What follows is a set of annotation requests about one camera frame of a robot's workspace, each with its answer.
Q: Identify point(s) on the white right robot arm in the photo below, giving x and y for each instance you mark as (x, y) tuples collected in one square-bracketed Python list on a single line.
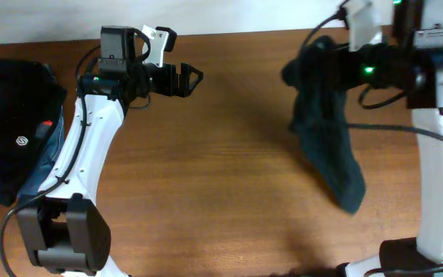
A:
[(418, 29)]

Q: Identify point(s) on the dark green t-shirt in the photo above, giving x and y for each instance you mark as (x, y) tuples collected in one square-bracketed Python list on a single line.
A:
[(319, 121)]

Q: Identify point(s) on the folded blue jeans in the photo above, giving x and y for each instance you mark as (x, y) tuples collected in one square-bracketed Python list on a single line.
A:
[(51, 133)]

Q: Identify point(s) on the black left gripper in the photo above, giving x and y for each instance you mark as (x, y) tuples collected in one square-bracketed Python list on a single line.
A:
[(171, 79)]

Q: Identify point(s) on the black folded garment with logo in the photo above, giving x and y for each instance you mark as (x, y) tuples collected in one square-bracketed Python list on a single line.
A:
[(27, 96)]

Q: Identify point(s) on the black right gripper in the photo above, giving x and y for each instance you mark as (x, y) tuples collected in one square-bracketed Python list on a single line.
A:
[(337, 66)]

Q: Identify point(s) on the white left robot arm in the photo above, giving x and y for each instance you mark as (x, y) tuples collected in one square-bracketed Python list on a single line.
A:
[(61, 227)]

